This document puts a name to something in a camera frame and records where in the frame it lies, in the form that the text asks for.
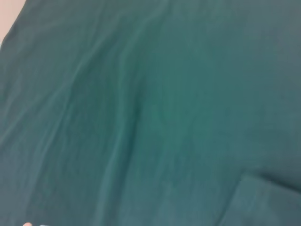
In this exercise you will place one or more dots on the blue t-shirt with pink print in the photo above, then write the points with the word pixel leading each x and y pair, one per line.
pixel 150 113

